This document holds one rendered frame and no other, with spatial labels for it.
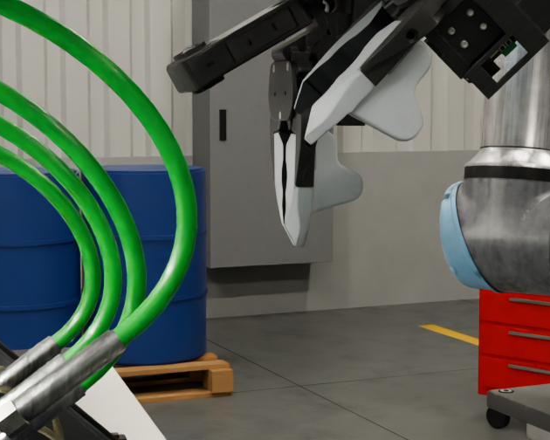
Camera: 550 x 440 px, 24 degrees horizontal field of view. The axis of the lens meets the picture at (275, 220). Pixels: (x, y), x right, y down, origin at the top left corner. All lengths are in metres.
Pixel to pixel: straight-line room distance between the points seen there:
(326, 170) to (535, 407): 0.45
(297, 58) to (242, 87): 6.50
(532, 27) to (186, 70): 0.28
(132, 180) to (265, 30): 4.72
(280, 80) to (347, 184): 0.10
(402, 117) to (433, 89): 7.65
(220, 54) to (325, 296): 7.19
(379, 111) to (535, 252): 0.56
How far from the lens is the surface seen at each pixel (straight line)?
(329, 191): 0.99
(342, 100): 0.78
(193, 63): 0.96
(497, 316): 5.20
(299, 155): 0.96
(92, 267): 1.09
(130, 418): 1.51
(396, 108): 0.79
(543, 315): 5.09
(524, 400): 1.36
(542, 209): 1.33
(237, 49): 0.97
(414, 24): 0.77
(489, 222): 1.35
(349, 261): 8.17
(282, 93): 0.99
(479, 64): 0.80
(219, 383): 5.79
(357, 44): 0.85
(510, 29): 0.80
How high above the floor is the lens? 1.35
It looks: 6 degrees down
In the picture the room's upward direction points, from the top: straight up
